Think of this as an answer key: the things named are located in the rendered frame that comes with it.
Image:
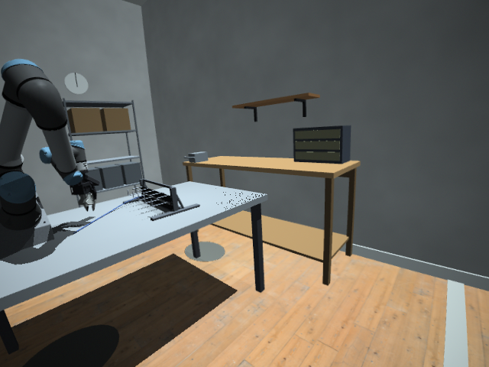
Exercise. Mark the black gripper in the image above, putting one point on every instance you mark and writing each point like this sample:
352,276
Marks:
82,188

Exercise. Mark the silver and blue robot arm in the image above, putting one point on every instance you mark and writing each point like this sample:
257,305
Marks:
40,99

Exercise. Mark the black network patch panel rack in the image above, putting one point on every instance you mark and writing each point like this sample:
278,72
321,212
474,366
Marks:
169,202

